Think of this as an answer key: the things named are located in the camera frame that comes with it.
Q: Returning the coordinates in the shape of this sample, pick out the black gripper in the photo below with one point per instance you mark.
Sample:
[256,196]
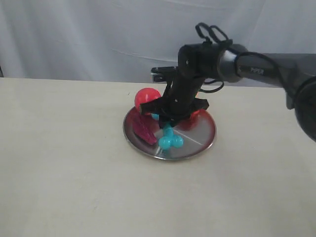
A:
[178,101]

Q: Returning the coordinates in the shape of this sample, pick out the turquoise toy bone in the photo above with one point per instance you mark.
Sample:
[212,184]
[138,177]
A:
[166,138]

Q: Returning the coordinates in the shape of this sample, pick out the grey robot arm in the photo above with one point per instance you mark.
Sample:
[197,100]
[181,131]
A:
[207,62]

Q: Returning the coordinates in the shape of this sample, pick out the orange toy pumpkin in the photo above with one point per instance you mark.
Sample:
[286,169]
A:
[194,116]

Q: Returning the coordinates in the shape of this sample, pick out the purple toy leafy vegetable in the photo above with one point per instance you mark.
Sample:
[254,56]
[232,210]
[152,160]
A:
[142,129]

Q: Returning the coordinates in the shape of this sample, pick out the round metal plate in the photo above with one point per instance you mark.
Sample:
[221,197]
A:
[198,137]

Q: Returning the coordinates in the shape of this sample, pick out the red toy apple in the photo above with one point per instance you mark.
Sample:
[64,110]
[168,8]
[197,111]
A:
[145,95]

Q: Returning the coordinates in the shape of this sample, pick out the white backdrop cloth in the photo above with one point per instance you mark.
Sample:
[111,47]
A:
[121,40]

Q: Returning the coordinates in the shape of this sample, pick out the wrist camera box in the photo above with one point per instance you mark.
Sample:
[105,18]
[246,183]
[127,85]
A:
[164,74]

